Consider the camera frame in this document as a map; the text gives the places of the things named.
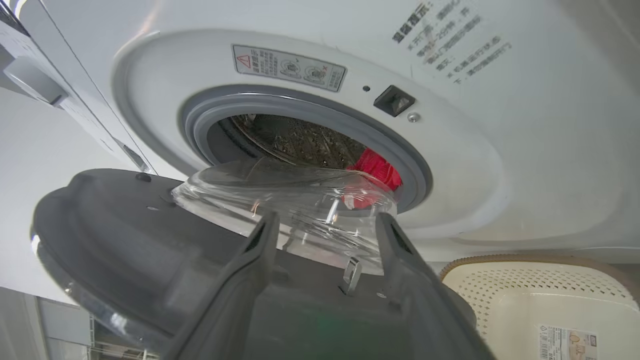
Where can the white front-load washing machine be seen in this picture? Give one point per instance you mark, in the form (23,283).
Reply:
(500,175)

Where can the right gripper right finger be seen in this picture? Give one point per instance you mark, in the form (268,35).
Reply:
(410,290)

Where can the red fleece garment white trim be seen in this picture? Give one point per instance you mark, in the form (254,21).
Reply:
(377,167)

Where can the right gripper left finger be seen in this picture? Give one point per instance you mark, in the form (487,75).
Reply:
(250,270)

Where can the white perforated basket brown rim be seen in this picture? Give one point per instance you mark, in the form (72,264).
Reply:
(525,300)

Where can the dark round washer door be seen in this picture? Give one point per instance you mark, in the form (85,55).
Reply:
(125,240)

